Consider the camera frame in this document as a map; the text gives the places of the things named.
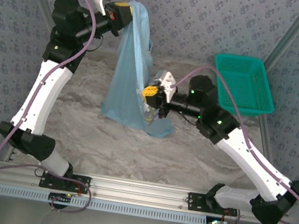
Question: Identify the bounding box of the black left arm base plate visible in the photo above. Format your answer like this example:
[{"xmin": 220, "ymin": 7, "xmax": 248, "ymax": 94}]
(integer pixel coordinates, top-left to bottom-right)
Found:
[{"xmin": 38, "ymin": 168, "xmax": 92, "ymax": 195}]

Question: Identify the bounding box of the aluminium side rail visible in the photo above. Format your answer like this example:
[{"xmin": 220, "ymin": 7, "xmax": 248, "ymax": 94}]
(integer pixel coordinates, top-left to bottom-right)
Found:
[{"xmin": 252, "ymin": 115, "xmax": 282, "ymax": 165}]

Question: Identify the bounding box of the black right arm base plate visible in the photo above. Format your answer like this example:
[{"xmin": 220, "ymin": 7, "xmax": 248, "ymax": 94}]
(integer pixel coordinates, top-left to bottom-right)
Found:
[{"xmin": 185, "ymin": 191, "xmax": 240, "ymax": 218}]

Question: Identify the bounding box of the teal plastic basket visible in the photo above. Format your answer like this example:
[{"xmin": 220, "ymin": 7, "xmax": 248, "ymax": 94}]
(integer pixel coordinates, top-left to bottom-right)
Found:
[{"xmin": 206, "ymin": 51, "xmax": 283, "ymax": 122}]

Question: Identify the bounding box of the slotted grey cable duct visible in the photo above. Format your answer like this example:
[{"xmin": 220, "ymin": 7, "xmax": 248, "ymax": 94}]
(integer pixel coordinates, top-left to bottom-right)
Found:
[{"xmin": 0, "ymin": 182, "xmax": 209, "ymax": 224}]

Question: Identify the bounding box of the light blue t-shirt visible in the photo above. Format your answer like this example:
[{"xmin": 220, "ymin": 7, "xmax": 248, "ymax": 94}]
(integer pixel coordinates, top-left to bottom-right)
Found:
[{"xmin": 97, "ymin": 0, "xmax": 194, "ymax": 141}]

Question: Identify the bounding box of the aluminium mounting rail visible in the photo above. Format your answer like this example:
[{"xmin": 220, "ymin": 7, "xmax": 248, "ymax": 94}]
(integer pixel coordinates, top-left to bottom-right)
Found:
[{"xmin": 0, "ymin": 158, "xmax": 293, "ymax": 224}]

